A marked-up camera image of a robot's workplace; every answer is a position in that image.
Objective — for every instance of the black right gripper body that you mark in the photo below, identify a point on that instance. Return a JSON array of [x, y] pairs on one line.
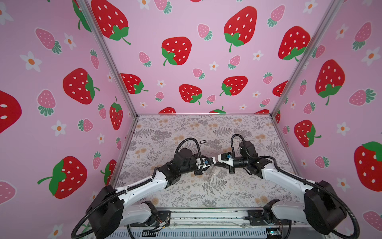
[[239, 162]]

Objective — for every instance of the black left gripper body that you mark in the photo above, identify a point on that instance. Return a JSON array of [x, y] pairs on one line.
[[192, 166]]

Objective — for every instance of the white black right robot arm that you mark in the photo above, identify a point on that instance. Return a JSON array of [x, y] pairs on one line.
[[319, 205]]

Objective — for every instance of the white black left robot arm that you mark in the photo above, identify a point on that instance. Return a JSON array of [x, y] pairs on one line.
[[113, 208]]

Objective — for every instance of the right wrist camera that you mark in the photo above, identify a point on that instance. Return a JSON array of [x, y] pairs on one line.
[[225, 160]]

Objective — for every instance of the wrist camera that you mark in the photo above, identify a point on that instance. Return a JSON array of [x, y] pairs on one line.
[[208, 161], [225, 160]]

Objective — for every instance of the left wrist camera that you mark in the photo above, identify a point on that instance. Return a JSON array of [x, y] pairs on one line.
[[208, 161]]

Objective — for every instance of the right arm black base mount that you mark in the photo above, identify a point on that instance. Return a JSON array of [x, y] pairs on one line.
[[258, 217]]

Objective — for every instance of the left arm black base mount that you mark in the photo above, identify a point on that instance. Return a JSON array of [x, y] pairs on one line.
[[155, 220]]

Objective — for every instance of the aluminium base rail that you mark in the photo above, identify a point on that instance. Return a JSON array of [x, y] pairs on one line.
[[216, 223]]

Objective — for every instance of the aluminium corner post right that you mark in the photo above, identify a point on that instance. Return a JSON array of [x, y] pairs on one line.
[[322, 27]]

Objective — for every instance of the aluminium corner post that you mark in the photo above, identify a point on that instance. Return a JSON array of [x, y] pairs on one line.
[[322, 27], [90, 18]]

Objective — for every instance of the aluminium corner post left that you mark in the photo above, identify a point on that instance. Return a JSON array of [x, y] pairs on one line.
[[90, 18]]

